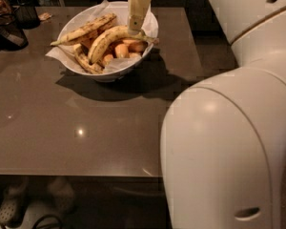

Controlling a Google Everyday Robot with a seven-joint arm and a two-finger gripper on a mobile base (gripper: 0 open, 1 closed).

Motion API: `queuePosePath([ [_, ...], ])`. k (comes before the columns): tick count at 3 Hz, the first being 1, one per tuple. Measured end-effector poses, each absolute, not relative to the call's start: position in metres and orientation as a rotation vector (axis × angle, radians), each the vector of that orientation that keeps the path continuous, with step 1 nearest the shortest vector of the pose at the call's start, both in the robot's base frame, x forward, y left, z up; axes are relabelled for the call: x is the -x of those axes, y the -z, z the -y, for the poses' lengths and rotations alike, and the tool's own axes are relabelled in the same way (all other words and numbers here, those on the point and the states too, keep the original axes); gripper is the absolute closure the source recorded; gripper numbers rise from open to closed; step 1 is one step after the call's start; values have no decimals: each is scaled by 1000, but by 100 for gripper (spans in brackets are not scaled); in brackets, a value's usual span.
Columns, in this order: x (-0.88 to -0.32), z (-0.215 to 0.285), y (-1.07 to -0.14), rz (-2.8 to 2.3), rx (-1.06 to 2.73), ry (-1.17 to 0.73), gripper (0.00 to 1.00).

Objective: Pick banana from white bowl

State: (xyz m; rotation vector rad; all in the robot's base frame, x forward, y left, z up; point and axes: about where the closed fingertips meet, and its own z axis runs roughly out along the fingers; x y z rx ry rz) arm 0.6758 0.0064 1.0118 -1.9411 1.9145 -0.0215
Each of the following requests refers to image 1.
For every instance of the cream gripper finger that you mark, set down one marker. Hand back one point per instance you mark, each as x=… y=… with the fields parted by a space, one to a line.
x=137 y=10

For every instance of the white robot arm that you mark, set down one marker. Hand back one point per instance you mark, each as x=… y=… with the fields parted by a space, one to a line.
x=223 y=140

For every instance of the yellow front banana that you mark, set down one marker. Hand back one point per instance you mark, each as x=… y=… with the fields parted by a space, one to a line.
x=103 y=41

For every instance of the white bowl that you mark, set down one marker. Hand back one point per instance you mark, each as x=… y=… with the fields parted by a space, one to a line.
x=111 y=70

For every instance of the spotted back banana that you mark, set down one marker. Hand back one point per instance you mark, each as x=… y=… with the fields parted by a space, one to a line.
x=88 y=31

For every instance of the spotted banana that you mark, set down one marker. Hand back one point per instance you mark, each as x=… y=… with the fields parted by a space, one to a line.
x=83 y=61
x=88 y=31

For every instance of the spotted lower banana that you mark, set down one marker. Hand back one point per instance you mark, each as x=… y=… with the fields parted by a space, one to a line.
x=83 y=61

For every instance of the orange fruit right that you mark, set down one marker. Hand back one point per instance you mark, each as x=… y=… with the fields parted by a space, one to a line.
x=135 y=45

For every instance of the orange fruit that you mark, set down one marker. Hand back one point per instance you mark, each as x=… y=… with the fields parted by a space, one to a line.
x=121 y=51
x=135 y=45

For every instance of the orange fruit left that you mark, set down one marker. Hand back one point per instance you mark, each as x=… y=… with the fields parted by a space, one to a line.
x=121 y=51

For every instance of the small orange wrapper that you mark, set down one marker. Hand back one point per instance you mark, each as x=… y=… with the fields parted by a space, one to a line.
x=44 y=16

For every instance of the black mesh pen cup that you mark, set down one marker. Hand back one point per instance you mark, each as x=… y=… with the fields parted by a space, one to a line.
x=25 y=13

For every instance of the black mesh tray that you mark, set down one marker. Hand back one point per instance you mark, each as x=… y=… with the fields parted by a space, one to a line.
x=12 y=36

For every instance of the right grey perforated shoe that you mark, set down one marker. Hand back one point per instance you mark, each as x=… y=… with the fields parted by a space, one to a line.
x=62 y=193

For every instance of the grey perforated shoe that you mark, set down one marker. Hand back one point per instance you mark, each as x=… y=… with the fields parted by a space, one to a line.
x=62 y=193
x=12 y=205

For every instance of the left grey perforated shoe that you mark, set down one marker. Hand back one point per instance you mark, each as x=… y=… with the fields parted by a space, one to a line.
x=12 y=205

